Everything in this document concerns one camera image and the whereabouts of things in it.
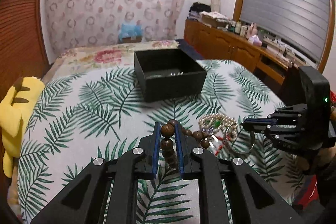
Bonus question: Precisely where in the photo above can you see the wooden sideboard cabinet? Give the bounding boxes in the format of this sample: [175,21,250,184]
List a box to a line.
[184,19,301,94]

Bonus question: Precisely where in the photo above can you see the folded dark clothes pile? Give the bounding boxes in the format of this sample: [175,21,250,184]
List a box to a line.
[187,2,211,21]

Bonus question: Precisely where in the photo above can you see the pink tissue box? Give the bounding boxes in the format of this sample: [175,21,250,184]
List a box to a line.
[248,35,262,47]

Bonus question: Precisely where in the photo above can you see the yellow plush toy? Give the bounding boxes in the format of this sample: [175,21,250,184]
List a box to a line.
[1,77,45,178]

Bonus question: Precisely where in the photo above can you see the floral bed cover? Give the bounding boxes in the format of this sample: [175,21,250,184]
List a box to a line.
[41,39,203,83]

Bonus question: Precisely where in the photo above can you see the brown wooden bead bracelet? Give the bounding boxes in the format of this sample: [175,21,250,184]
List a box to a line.
[159,119,212,169]

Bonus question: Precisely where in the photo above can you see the purple jeweled hair comb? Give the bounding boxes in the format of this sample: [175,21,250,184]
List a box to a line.
[199,126,222,149]

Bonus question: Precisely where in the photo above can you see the circle pattern sheer curtain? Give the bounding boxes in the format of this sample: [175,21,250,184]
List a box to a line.
[43,0,187,55]

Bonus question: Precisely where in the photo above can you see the palm leaf print tablecloth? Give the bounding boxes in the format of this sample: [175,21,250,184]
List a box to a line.
[18,60,306,223]

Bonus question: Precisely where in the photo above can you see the wooden louvered closet door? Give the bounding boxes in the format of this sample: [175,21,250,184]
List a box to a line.
[1,0,50,98]

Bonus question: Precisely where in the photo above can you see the green jade pendant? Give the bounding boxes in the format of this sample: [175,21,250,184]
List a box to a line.
[213,121,221,127]

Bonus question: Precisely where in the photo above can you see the silver bangle bracelet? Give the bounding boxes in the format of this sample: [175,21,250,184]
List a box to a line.
[225,122,256,155]

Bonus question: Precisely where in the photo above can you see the red knotted cord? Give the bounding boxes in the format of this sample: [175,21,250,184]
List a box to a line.
[213,133,233,157]

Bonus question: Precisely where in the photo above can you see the white pearl necklace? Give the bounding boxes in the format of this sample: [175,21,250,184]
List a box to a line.
[198,113,240,139]

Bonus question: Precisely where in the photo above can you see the grey window blind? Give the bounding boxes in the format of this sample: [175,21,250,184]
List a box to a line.
[240,0,330,61]

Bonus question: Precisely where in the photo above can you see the dark bangle in box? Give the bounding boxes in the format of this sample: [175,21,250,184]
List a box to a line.
[145,73,166,80]

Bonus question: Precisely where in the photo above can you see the blue bag on box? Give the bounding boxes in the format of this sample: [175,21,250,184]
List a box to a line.
[118,23,143,43]

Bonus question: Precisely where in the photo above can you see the black open jewelry box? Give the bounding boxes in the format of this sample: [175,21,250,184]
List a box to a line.
[134,49,207,102]

